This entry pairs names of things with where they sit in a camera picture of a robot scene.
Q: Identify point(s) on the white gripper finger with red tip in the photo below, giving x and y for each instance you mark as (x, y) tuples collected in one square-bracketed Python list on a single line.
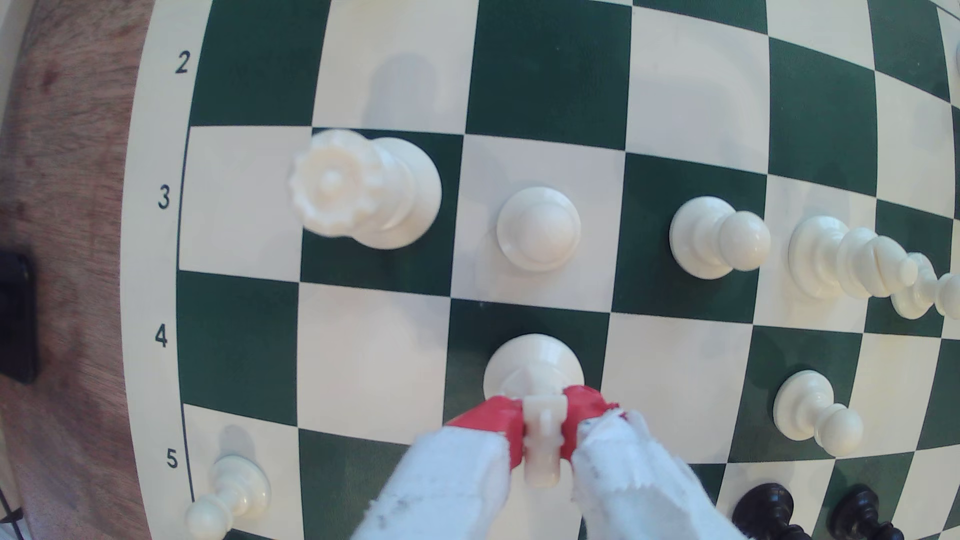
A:
[(442, 487), (637, 487)]

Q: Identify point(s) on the white knight chess piece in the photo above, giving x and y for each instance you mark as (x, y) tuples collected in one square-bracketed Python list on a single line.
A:
[(532, 367)]

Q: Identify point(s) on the black pawn chess piece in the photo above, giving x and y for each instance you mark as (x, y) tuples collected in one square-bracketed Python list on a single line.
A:
[(766, 514), (859, 516)]

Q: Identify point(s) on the green and white chess board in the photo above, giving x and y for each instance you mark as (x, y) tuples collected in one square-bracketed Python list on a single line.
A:
[(375, 360)]

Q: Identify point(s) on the white pawn chess piece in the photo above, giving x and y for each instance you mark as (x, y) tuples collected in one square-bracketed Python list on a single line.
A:
[(926, 289), (712, 238), (810, 409), (232, 491), (538, 229)]

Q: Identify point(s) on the white bishop chess piece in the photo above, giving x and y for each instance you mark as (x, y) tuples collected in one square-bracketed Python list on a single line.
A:
[(840, 256)]

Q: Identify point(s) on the white queen chess piece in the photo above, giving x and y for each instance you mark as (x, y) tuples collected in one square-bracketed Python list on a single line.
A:
[(352, 187)]

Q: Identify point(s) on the black rectangular object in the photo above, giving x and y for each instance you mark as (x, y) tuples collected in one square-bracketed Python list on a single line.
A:
[(16, 315)]

